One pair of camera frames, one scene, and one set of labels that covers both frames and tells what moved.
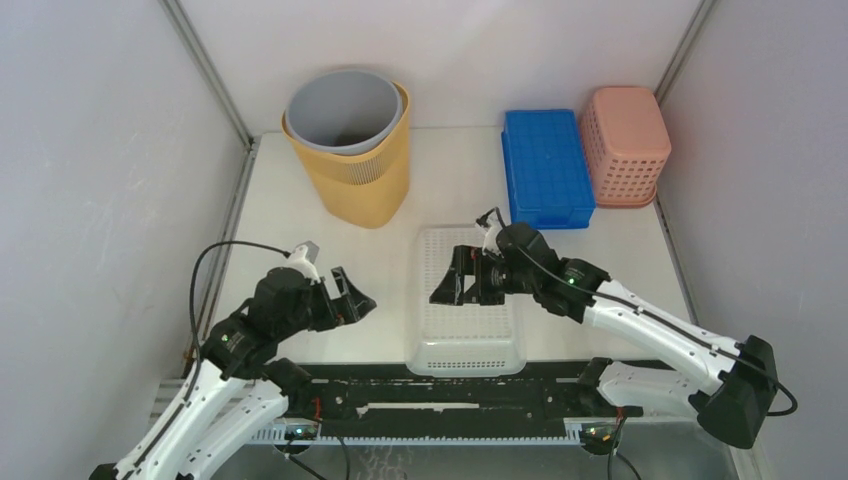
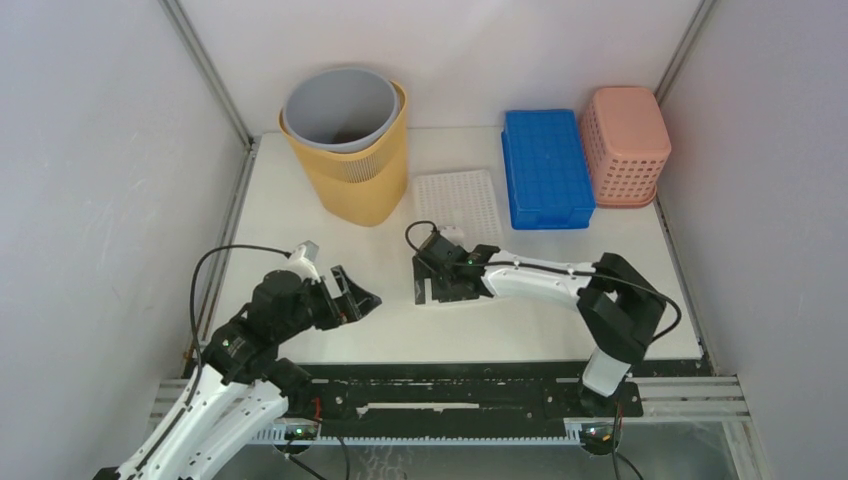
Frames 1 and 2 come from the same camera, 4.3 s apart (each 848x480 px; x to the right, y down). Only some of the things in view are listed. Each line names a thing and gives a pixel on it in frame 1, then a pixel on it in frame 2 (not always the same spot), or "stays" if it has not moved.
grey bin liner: x=344 y=111 stays
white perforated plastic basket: x=457 y=341 -> x=462 y=200
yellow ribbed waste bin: x=370 y=189 stays
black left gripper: x=343 y=311 stays
